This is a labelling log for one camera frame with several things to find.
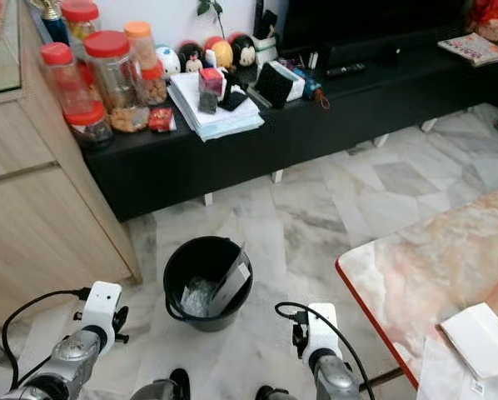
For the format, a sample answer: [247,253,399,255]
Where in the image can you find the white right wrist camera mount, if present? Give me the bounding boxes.
[303,302,341,359]

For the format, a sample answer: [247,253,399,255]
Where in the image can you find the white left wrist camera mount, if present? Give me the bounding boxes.
[80,281,123,344]

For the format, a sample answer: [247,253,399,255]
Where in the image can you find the small white box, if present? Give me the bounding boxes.
[278,60,306,101]

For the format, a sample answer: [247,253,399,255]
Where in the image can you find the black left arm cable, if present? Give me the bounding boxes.
[2,287,93,393]

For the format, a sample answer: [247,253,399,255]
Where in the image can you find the small pink red box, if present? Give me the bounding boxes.
[198,67,225,97]

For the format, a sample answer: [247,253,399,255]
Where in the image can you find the small red-lid jar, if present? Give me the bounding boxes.
[142,61,168,106]

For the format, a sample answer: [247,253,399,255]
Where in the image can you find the red-lid jar yellow contents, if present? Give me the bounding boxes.
[60,0,100,43]

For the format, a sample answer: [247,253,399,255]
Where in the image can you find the black and red figurine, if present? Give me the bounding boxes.
[177,41,204,73]

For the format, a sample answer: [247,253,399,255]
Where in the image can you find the small black pouch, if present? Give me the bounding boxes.
[217,89,248,112]

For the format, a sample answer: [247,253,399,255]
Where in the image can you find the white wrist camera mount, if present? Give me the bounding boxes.
[303,302,341,359]
[80,281,123,344]

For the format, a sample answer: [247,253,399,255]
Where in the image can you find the low black TV console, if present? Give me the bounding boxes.
[82,37,498,222]

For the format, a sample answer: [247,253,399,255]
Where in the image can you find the light wooden cabinet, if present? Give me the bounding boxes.
[0,0,142,334]

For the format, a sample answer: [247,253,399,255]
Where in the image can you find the gold trophy blue base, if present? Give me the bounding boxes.
[28,0,71,44]

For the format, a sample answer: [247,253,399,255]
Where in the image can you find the blue object with keys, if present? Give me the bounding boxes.
[299,68,331,109]

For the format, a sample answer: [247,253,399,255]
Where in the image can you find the black wallet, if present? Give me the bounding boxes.
[255,61,294,109]

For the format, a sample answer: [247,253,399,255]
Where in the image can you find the flat grey packet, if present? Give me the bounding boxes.
[206,243,252,318]

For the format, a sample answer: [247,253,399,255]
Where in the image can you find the yellow figurine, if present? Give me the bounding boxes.
[203,35,234,69]

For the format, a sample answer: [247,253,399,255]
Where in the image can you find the printed magazine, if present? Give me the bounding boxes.
[438,32,498,68]

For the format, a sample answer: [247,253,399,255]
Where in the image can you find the red festive decoration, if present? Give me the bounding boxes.
[466,0,498,43]

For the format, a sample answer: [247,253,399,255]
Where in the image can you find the white holder with remotes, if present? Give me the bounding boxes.
[251,0,279,63]

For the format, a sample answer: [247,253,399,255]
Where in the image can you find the black robot right foot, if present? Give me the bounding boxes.
[255,384,300,400]

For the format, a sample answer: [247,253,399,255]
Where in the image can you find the tall slim red-lid jar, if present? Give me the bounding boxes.
[40,42,96,118]

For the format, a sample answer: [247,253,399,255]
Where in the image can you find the red snack packet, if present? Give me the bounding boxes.
[147,107,175,133]

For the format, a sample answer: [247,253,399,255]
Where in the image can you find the black remote control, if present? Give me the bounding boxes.
[324,62,366,78]

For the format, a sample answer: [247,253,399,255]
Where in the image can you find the white cardboard box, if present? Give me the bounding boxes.
[439,302,498,383]

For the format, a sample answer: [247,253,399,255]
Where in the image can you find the black robot foot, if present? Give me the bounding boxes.
[255,384,300,400]
[131,367,192,400]

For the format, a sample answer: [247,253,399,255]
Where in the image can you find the stack of white papers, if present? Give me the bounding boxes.
[168,71,265,143]

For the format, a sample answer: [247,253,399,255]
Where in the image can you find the short red-lid jar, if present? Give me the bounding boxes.
[64,102,114,149]

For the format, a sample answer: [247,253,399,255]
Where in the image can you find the green plant sprig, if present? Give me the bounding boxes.
[197,0,225,38]

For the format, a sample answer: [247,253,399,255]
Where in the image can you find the marble table with red edge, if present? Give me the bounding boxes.
[335,185,498,391]

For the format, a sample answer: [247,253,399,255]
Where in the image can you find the black television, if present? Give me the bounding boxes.
[280,0,471,69]

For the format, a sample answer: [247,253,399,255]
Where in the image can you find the black bucket rubbish bin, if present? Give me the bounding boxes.
[163,236,255,333]

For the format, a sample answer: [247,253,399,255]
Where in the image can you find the orange-lid jar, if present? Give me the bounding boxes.
[124,21,157,69]

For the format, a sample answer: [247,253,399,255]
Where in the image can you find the large red-lid jar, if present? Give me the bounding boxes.
[84,31,152,134]

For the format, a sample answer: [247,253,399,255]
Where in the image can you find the black and white figurine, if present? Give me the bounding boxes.
[230,33,256,68]

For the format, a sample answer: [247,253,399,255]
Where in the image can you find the black robot left foot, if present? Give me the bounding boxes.
[131,367,192,400]

